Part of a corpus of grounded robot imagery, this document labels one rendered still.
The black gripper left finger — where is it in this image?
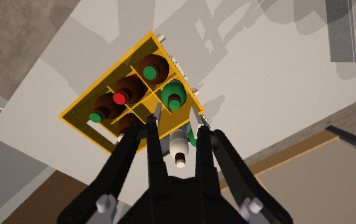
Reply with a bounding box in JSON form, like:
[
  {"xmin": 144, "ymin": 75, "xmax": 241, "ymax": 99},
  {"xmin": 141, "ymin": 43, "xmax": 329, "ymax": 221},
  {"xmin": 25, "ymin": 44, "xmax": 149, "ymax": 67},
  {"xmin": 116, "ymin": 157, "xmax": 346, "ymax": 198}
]
[{"xmin": 56, "ymin": 102, "xmax": 178, "ymax": 224}]

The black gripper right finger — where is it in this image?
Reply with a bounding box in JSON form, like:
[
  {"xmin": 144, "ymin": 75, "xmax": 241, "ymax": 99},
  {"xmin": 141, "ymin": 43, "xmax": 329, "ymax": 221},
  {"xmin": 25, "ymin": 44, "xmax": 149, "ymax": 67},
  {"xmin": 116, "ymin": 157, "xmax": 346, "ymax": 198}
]
[{"xmin": 189, "ymin": 106, "xmax": 294, "ymax": 224}]

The brown bottle with red cap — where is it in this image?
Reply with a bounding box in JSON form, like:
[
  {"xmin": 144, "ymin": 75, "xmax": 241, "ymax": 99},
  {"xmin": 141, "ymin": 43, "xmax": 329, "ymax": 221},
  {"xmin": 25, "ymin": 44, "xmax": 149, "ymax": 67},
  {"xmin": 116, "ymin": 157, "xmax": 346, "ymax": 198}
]
[{"xmin": 113, "ymin": 74, "xmax": 149, "ymax": 104}]

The cream-white bottle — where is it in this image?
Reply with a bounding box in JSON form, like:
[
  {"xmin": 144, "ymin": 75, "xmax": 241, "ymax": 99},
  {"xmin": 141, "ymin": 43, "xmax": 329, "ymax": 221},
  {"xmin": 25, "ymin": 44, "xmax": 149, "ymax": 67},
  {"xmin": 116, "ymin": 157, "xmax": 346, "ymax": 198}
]
[{"xmin": 170, "ymin": 129, "xmax": 189, "ymax": 168}]

